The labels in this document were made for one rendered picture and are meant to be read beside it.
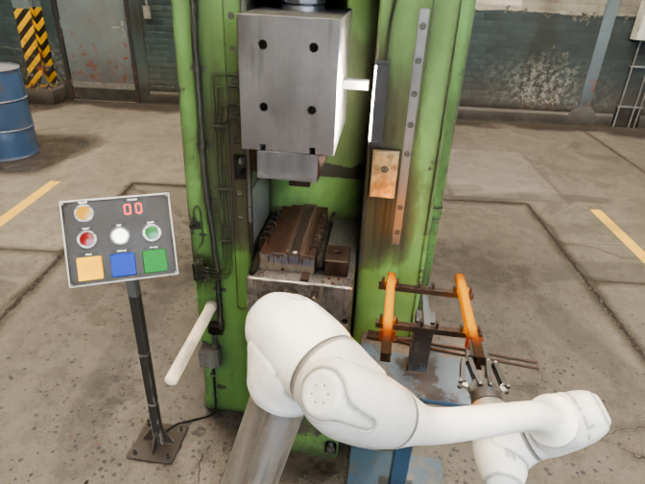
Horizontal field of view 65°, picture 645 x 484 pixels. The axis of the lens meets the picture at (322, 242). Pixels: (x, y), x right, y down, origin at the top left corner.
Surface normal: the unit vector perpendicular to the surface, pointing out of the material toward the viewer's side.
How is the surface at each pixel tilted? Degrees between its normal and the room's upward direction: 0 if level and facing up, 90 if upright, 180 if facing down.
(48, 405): 0
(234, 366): 90
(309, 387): 50
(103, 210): 60
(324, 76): 90
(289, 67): 90
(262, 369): 77
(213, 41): 90
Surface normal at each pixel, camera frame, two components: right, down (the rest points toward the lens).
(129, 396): 0.04, -0.87
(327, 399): -0.51, -0.32
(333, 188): -0.13, 0.47
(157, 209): 0.29, -0.04
